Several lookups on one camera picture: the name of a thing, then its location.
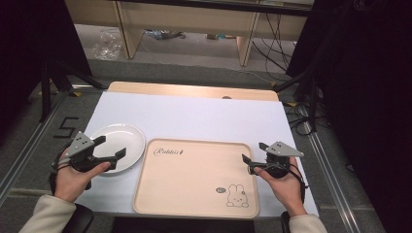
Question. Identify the white round plate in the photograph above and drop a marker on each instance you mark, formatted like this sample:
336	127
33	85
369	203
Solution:
124	140

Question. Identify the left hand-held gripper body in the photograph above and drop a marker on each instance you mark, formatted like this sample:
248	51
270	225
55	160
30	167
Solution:
80	144

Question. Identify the clear plastic bag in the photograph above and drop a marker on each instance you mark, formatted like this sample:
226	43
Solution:
106	44

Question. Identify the beige tray with rabbit print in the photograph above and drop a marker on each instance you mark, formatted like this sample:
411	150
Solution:
194	181

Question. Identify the person's left hand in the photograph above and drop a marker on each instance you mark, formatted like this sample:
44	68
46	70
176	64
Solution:
73	183

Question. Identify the black metal stand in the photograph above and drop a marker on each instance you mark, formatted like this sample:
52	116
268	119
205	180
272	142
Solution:
312	97
47	87

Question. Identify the aluminium floor rail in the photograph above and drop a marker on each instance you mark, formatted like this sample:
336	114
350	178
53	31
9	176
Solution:
327	171
29	142

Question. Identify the white table cover sheet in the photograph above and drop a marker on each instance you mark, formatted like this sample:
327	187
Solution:
194	118

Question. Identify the black curtain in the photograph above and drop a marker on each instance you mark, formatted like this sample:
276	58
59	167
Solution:
366	97
32	48

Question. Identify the light wooden desk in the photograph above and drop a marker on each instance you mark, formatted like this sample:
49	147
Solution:
188	16

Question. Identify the person's right hand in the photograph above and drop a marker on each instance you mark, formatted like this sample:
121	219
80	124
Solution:
286	189

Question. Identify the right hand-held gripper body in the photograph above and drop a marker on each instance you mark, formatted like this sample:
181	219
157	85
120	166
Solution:
281	149

